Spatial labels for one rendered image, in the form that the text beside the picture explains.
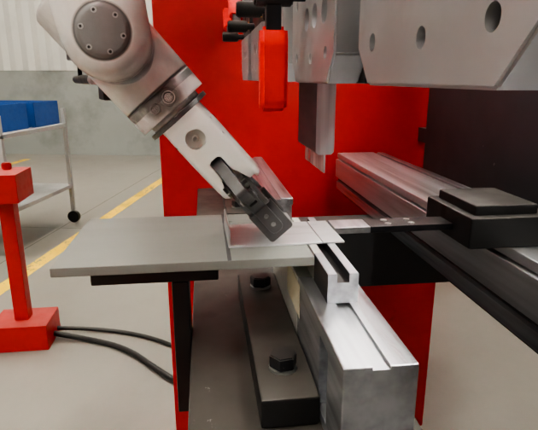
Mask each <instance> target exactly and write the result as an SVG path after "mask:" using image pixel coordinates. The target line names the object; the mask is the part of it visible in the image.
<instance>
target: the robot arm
mask: <svg viewBox="0 0 538 430"><path fill-rule="evenodd" d="M36 18H37V22H38V23H39V25H40V26H41V27H42V28H43V29H44V30H45V31H46V32H47V33H48V34H49V35H50V36H51V37H52V38H53V39H54V40H55V41H56V42H57V43H58V44H59V45H60V46H61V47H62V48H63V49H64V50H65V51H66V52H67V55H68V56H69V58H70V59H71V61H72V62H73V63H74V64H75V65H76V66H77V68H78V69H80V70H81V71H82V72H84V73H86V74H87V75H88V76H89V77H90V78H91V79H92V80H93V81H94V82H95V83H96V85H97V86H98V87H99V88H100V89H101V90H102V91H103V92H104V93H105V94H106V95H107V96H108V97H109V98H110V100H111V101H112V102H113V103H114V104H115V105H116V106H117V107H118V108H119V109H120V110H121V111H122V112H123V113H124V114H125V116H126V117H127V118H129V120H130V121H131V122H132V123H133V124H134V125H135V126H136V128H138V129H139V130H140V131H141V132H142V133H143V134H144V135H146V134H147V133H148V132H149V131H151V130H153V131H154V132H155V134H154V135H153V136H152V138H153V139H154V140H156V139H157V138H159V137H160V136H161V135H162V134H164V136H165V137H166V138H167V139H168V140H169V141H170V142H171V144H172V145H173V146H174V147H175V148H176V149H177V150H178V151H179V152H180V153H181V154H182V155H183V156H184V157H185V158H186V159H187V160H188V161H189V163H190V164H191V165H192V166H193V167H194V168H195V169H196V170H197V171H198V172H199V173H200V174H201V175H202V177H203V178H204V179H205V180H206V181H207V182H208V183H209V184H210V185H211V186H212V187H213V188H214V189H215V190H216V191H217V192H218V193H219V194H220V195H221V196H223V197H224V198H225V199H231V198H233V199H234V200H235V201H236V202H237V204H238V205H239V206H240V207H241V208H242V209H243V210H244V211H245V212H246V213H247V214H248V215H249V219H250V220H251V221H252V222H253V223H254V224H255V225H256V226H257V228H258V229H259V230H260V231H261V232H262V233H263V234H264V235H265V236H266V238H267V239H268V240H269V241H271V242H274V241H275V240H277V239H278V238H279V237H280V236H281V235H282V234H284V233H285V232H286V231H287V230H288V229H290V228H291V227H292V222H291V221H290V220H289V219H288V217H287V216H286V215H285V214H284V213H283V211H284V209H283V208H282V207H281V206H280V205H279V203H278V202H277V201H276V200H275V199H274V198H273V197H272V195H271V194H270V193H269V192H268V191H267V190H266V188H265V187H264V186H263V187H262V188H261V186H260V184H259V183H258V182H257V181H256V180H255V179H254V178H253V177H252V176H253V175H254V174H255V175H256V176H258V175H259V172H260V169H259V167H258V166H257V165H256V164H255V162H254V160H253V159H252V158H251V157H250V156H249V155H248V154H247V153H246V151H245V150H244V149H243V148H242V147H241V146H240V144H239V143H238V142H237V141H236V140H235V139H234V137H233V136H232V135H231V134H230V133H229V132H228V130H227V129H226V128H225V127H224V126H223V125H222V124H221V123H220V122H219V121H218V120H217V119H216V118H215V117H214V116H213V115H212V114H211V113H210V112H209V111H208V110H207V109H206V108H205V107H204V106H203V105H202V104H201V103H200V102H199V101H200V100H201V99H202V98H203V97H204V96H205V95H206V93H205V92H204V91H202V92H201V93H199V94H198V93H197V92H196V91H195V90H196V89H197V88H198V87H199V86H200V85H201V84H202V82H201V81H200V80H199V79H198V78H197V76H196V75H195V74H194V73H193V72H192V71H191V70H190V69H189V68H188V67H187V66H186V64H185V63H184V62H183V61H182V60H181V59H180V57H179V56H178V55H177V54H176V53H175V51H174V50H173V49H172V48H171V47H170V46H169V44H168V43H167V42H166V41H165V40H164V38H163V37H162V36H161V35H160V34H159V33H158V32H157V31H156V30H155V29H154V28H153V26H152V25H151V24H150V23H149V17H148V13H147V8H146V2H145V0H42V1H41V3H40V4H39V6H38V10H37V13H36Z"/></svg>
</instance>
